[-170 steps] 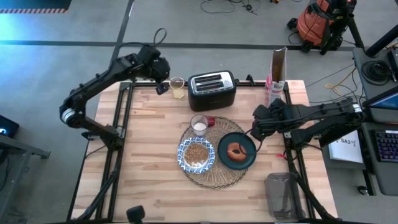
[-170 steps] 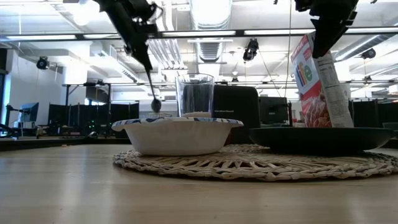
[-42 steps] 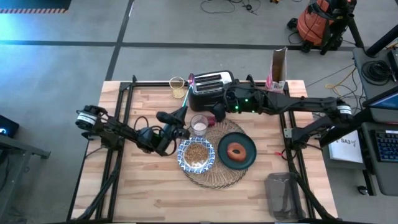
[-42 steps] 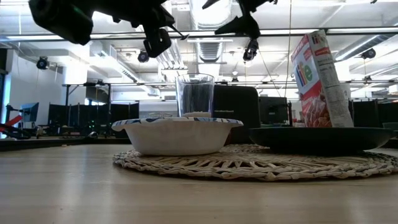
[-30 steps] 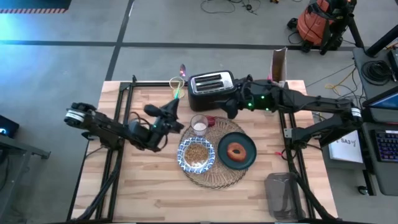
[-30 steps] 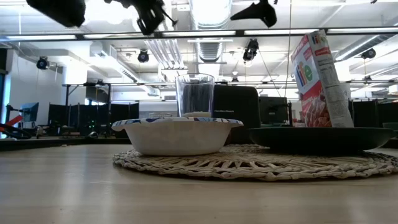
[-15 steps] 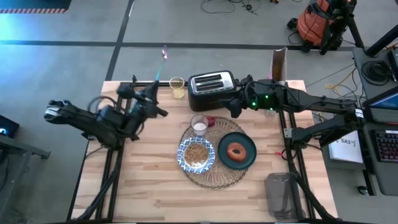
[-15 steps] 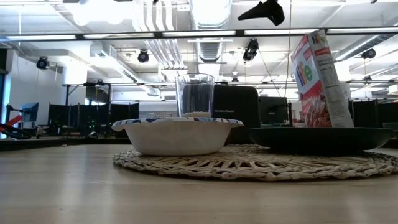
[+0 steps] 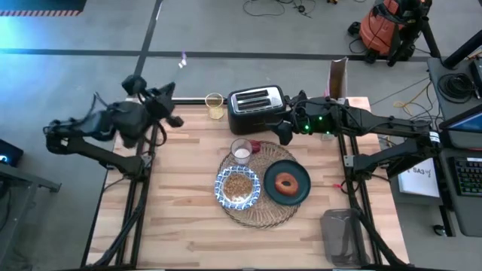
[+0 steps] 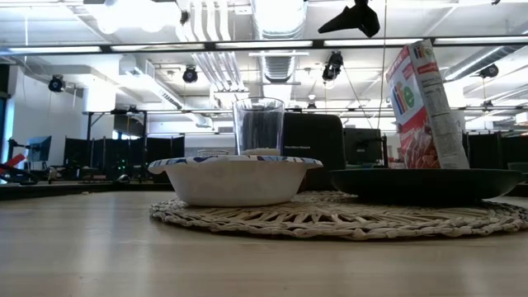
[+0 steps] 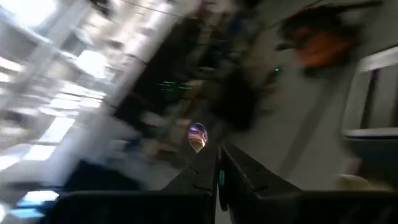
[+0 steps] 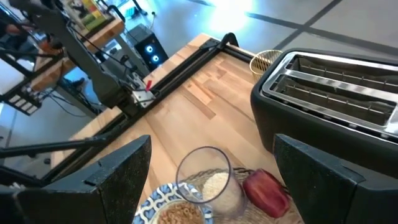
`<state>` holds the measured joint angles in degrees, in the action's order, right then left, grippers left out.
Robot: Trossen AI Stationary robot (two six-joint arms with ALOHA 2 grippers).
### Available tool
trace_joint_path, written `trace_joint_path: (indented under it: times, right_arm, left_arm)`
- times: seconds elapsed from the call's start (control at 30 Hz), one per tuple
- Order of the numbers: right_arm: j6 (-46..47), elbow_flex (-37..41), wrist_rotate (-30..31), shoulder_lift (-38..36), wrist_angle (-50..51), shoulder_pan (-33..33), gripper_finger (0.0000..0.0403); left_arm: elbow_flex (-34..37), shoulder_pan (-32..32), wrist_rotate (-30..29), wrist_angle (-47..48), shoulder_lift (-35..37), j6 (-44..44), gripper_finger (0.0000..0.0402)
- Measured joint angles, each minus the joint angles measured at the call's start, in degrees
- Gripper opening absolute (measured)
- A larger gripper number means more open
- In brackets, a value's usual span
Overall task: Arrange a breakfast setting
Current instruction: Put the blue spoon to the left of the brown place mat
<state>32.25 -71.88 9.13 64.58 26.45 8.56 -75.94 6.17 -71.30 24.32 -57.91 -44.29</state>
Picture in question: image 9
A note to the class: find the dark monitor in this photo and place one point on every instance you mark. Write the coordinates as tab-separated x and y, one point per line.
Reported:
9	152

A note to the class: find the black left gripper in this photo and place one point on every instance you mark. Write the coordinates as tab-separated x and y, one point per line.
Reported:
133	120

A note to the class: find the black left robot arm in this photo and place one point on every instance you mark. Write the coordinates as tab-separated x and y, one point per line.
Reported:
98	158

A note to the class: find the brown bagel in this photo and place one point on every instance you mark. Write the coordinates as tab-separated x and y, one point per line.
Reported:
280	185

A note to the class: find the black computer mouse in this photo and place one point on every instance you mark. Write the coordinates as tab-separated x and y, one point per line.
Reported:
439	230

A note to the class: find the black aluminium table frame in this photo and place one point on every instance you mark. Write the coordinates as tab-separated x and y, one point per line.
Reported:
188	101

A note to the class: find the blue patterned paper bowl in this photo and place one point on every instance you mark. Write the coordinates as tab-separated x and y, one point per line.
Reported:
220	188

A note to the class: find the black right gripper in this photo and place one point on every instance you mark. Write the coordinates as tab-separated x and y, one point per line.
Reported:
316	116

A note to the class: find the laptop screen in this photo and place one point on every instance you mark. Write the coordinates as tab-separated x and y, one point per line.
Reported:
467	122

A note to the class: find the red white cereal box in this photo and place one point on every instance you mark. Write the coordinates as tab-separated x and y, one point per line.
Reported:
337	81

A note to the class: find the round woven straw placemat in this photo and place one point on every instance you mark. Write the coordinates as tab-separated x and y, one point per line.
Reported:
263	214

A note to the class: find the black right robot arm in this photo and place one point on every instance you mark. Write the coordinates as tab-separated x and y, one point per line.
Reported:
391	126

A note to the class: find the dark green plate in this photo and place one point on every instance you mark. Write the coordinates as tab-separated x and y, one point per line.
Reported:
301	193

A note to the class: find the white paper sheet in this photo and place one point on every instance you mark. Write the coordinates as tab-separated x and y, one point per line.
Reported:
420	182

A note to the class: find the black tripod stand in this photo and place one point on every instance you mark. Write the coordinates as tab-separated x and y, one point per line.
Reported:
429	34

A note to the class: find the clear plastic container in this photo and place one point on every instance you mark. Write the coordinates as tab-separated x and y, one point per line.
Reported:
342	237

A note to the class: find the black two-slot toaster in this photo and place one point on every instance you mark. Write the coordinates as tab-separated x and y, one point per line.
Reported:
256	113

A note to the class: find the brown cereal heap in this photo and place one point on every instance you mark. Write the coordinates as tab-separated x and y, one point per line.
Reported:
238	186

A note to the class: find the small red clip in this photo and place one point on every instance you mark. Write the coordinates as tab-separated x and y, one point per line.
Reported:
338	186

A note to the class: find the glass of milk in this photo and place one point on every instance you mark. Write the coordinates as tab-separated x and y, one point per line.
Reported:
241	152

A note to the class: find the glass jar with yellow liquid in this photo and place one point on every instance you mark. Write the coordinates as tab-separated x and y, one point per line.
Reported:
215	113

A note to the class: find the black hazard-striped mat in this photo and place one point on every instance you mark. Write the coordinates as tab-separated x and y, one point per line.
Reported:
37	5

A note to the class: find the grey side desk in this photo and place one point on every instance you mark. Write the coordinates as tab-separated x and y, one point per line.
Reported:
467	218

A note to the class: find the black keyboard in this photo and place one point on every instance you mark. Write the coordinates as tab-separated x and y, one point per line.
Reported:
468	176

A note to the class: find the orange shop vacuum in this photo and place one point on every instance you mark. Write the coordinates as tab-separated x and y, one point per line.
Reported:
380	30

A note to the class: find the red round fruit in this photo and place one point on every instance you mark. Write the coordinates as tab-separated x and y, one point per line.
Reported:
256	147

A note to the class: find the grey metal desk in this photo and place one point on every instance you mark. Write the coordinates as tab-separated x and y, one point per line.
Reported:
22	180

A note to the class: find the black slanted pole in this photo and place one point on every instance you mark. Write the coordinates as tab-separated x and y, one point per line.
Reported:
463	50

